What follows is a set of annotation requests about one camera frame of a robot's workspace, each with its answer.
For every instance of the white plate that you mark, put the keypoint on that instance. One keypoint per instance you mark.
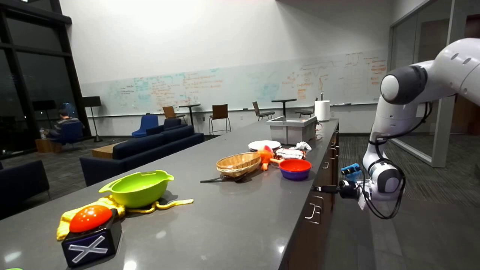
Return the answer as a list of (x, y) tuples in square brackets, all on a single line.
[(264, 146)]

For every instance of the orange and yellow toy food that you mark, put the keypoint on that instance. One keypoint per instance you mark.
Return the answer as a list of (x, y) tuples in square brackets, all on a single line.
[(106, 204)]

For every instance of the small black table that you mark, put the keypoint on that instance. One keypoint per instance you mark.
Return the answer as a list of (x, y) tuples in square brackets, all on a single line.
[(283, 101), (189, 105)]

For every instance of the dark blue sofa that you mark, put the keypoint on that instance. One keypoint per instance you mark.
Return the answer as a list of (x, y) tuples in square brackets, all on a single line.
[(144, 150), (22, 185)]

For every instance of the orange ball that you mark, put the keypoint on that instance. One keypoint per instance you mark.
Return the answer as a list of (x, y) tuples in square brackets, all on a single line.
[(90, 219)]

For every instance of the orange toy carrot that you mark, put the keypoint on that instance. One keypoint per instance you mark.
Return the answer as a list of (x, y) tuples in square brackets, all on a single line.
[(265, 158)]

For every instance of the wall whiteboard with writing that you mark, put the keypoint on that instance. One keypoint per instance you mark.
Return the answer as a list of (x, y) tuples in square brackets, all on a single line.
[(225, 84)]

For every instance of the black music stand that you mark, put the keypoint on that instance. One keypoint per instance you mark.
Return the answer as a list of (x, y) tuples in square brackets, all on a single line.
[(91, 102)]

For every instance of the brown wooden chair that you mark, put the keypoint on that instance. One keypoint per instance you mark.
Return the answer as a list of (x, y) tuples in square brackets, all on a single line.
[(169, 113), (219, 113), (259, 111)]

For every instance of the wooden coffee table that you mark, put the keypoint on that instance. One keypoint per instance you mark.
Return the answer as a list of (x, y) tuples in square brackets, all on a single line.
[(105, 150)]

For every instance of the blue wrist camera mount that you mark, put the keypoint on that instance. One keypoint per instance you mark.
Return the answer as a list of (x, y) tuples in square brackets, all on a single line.
[(351, 171)]

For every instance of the small white object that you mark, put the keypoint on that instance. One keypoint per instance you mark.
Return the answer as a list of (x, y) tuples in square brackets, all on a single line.
[(303, 146)]

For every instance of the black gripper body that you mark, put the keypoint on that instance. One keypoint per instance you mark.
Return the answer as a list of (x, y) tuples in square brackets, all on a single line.
[(349, 189)]

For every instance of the green plastic bowl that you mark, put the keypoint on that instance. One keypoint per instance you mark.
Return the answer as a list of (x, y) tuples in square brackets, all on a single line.
[(136, 189)]

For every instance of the wicker basket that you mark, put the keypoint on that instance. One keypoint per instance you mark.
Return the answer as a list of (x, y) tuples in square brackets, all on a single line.
[(238, 165)]

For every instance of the black box with white cross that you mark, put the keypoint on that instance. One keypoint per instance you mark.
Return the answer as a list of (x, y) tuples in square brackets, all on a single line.
[(91, 248)]

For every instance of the black spatula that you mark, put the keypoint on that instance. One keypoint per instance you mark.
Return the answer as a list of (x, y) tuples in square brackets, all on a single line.
[(214, 180)]

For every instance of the red bowl with purple base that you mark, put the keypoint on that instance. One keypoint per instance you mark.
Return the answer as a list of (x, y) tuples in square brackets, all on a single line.
[(295, 170)]

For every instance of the white paper towel roll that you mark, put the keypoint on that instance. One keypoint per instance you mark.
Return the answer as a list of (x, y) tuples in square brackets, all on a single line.
[(322, 111)]

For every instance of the blue chair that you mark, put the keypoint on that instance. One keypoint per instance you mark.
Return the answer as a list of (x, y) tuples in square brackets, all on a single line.
[(145, 125)]

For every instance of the silver metal toaster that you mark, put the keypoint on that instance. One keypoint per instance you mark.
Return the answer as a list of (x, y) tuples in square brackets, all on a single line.
[(292, 131)]

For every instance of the seated person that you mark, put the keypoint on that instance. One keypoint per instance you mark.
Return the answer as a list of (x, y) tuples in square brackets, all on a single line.
[(67, 125)]

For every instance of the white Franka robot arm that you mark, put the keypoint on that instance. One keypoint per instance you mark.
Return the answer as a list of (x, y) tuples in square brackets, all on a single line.
[(429, 84)]

